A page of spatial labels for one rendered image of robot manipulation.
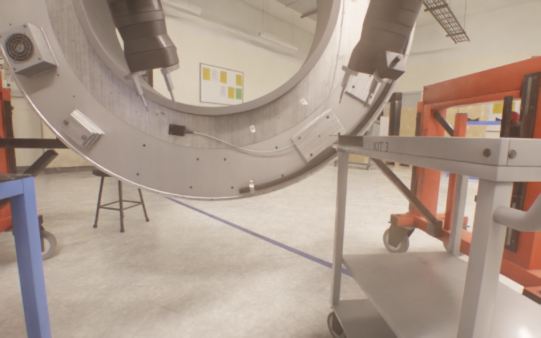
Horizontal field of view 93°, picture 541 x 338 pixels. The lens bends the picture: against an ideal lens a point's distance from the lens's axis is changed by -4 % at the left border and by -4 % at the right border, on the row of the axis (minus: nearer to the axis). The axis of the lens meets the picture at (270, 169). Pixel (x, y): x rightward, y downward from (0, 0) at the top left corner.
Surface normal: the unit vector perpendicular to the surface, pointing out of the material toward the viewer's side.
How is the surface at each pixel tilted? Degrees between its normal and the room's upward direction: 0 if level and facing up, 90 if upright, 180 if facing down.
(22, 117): 90
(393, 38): 122
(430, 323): 0
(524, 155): 90
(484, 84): 90
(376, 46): 110
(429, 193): 90
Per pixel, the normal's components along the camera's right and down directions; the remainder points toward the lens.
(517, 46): -0.71, 0.07
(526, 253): -1.00, -0.01
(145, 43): -0.10, 0.46
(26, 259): 0.09, 0.13
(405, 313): 0.02, -0.99
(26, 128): 0.70, 0.11
